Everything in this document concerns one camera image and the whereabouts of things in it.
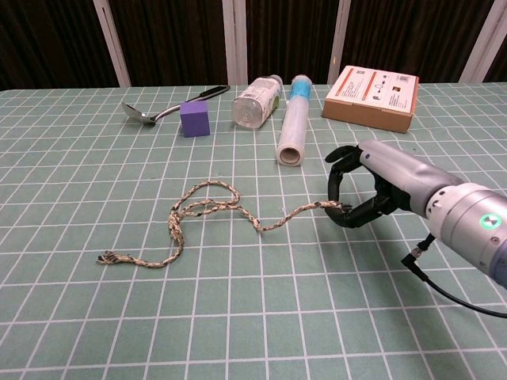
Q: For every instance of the white aluminium frame post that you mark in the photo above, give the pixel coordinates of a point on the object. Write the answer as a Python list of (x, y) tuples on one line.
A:
[(338, 39), (113, 43), (483, 43), (234, 39)]

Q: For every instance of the clear plastic bottle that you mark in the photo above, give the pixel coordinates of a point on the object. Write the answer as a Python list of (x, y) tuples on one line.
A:
[(255, 103)]

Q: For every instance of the cardboard box white label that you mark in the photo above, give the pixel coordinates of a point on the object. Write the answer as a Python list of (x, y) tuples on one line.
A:
[(368, 107)]

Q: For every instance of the black pleated curtain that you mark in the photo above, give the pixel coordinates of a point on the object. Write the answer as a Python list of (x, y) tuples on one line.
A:
[(178, 39)]

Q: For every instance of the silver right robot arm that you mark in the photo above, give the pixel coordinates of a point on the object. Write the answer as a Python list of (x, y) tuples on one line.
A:
[(467, 221)]

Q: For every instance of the green checked tablecloth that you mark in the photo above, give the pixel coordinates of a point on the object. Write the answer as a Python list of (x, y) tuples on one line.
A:
[(237, 308)]

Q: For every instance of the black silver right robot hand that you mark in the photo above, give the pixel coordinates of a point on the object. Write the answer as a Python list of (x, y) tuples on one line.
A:
[(396, 164)]

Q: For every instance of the plastic wrap roll blue label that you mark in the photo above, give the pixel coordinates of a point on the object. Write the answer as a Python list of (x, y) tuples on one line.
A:
[(294, 126)]

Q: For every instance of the purple foam cube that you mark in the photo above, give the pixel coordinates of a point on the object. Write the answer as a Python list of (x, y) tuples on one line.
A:
[(195, 120)]

